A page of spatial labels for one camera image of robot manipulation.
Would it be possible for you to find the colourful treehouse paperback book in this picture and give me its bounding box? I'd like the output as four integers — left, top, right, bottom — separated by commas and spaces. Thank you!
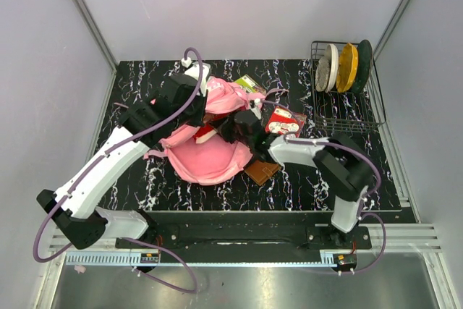
193, 114, 228, 144

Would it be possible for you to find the pink student backpack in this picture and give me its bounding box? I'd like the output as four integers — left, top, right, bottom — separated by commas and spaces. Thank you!
114, 76, 290, 186

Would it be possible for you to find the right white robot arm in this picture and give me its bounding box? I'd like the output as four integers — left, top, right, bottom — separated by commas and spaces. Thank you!
211, 111, 381, 249

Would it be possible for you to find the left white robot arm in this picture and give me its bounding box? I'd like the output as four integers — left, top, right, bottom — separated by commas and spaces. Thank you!
37, 73, 208, 250

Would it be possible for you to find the red comic paperback book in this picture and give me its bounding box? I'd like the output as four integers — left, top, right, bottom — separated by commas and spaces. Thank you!
266, 107, 307, 136

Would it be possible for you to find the green comic paperback book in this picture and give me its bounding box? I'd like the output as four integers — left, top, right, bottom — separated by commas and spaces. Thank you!
234, 75, 266, 97

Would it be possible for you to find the brown leather wallet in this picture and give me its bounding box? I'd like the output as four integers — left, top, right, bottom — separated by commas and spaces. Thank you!
245, 159, 281, 186

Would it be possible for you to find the white grey plate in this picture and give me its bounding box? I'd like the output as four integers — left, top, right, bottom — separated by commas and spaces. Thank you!
315, 43, 339, 93

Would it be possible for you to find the yellow plate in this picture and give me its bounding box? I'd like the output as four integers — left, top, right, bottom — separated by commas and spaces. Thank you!
336, 43, 359, 93

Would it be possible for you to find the dark green plate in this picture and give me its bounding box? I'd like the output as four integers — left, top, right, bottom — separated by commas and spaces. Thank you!
350, 39, 373, 93

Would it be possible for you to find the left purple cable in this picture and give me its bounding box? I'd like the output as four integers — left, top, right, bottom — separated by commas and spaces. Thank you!
32, 46, 203, 294

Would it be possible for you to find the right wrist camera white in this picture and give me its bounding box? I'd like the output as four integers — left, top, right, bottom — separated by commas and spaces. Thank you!
248, 98, 262, 120

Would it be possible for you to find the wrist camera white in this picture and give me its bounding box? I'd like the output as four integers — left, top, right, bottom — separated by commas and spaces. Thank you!
248, 98, 262, 120
181, 57, 211, 96

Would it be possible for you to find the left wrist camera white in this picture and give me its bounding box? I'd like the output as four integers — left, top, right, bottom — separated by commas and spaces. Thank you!
181, 57, 211, 96

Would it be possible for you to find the black wire dish rack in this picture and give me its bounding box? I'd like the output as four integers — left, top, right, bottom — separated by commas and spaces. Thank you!
310, 41, 386, 132

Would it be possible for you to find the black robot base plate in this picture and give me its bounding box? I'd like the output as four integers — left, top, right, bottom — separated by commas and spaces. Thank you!
141, 211, 372, 251

